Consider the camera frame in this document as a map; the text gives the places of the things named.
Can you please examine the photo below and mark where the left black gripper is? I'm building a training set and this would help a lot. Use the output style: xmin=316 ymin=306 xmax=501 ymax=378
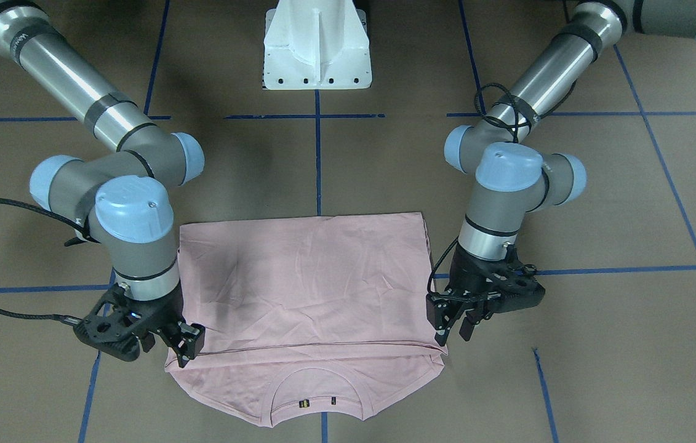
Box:
xmin=426 ymin=241 xmax=516 ymax=346

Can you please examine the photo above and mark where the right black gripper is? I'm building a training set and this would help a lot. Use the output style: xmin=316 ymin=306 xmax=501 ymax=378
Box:
xmin=121 ymin=289 xmax=206 ymax=368

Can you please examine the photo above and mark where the pink Snoopy t-shirt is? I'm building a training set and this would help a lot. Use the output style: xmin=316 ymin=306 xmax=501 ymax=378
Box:
xmin=164 ymin=212 xmax=447 ymax=427

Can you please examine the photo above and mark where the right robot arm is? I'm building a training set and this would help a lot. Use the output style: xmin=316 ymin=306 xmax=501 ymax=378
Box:
xmin=0 ymin=1 xmax=205 ymax=367

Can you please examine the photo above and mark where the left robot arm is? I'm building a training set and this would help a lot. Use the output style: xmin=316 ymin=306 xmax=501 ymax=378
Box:
xmin=449 ymin=34 xmax=696 ymax=359

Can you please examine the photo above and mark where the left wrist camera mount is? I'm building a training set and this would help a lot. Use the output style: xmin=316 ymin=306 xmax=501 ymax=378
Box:
xmin=487 ymin=245 xmax=546 ymax=314

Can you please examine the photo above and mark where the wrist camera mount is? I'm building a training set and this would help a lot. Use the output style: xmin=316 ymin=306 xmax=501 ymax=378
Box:
xmin=487 ymin=245 xmax=546 ymax=314
xmin=74 ymin=284 xmax=140 ymax=362

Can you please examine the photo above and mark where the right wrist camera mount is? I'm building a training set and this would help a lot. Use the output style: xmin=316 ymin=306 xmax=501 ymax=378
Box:
xmin=74 ymin=284 xmax=140 ymax=362

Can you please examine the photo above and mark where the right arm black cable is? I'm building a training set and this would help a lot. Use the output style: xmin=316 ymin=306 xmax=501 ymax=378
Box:
xmin=0 ymin=197 xmax=99 ymax=325

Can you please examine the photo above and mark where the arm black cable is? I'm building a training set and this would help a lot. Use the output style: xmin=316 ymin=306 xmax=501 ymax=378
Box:
xmin=428 ymin=83 xmax=576 ymax=293
xmin=0 ymin=197 xmax=99 ymax=325

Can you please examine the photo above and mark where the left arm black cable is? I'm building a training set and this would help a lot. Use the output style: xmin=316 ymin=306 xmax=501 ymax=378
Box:
xmin=428 ymin=83 xmax=576 ymax=293

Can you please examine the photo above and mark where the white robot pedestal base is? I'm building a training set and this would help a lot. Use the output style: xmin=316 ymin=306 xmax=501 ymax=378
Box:
xmin=262 ymin=1 xmax=373 ymax=90

